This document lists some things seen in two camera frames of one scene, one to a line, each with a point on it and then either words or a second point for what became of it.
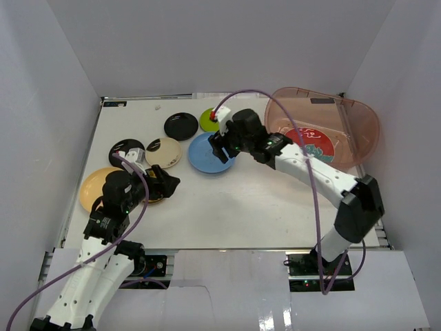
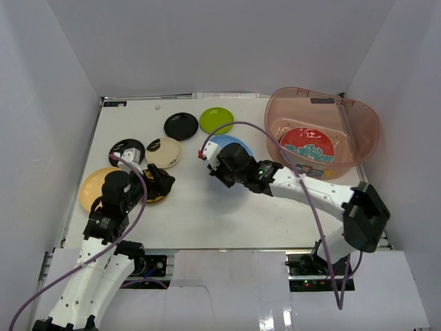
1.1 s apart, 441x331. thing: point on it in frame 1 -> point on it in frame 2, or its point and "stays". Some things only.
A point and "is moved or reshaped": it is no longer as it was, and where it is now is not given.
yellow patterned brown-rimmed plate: (151, 174) stays
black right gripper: (218, 142) -> (217, 173)
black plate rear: (180, 126) stays
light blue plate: (202, 158) is moved or reshaped
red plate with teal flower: (316, 145) stays
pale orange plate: (92, 186) stays
